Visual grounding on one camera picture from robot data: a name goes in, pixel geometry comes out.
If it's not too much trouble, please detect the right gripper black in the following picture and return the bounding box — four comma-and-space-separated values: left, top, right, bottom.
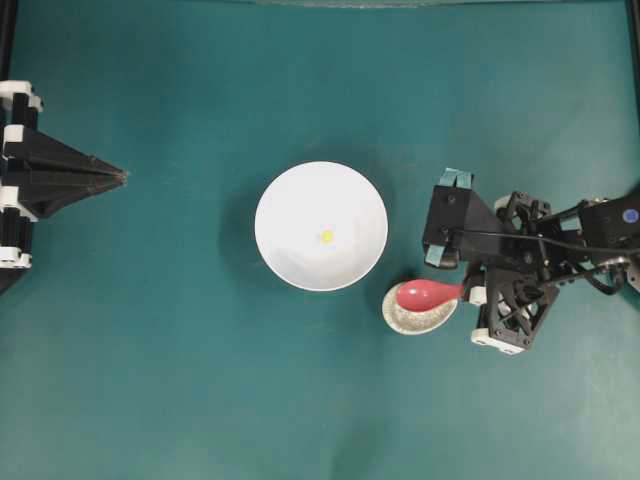
462, 192, 590, 355

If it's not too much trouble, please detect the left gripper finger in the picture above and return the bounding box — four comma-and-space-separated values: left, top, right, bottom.
1, 80, 126, 176
1, 175, 126, 270

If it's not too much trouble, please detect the red plastic spoon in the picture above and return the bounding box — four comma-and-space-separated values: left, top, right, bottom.
396, 279, 464, 312

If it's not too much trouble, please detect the yellow hexagonal prism block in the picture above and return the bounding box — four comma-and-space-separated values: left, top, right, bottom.
319, 230, 334, 245

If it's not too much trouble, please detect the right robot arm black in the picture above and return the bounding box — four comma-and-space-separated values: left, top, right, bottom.
455, 191, 639, 355

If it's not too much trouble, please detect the white round bowl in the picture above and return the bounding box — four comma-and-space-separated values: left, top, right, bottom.
254, 161, 389, 292

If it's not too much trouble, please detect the crackle glazed small dish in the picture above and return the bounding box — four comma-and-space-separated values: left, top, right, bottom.
382, 283, 458, 335

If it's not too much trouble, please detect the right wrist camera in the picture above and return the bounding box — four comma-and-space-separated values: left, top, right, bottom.
422, 168, 502, 269

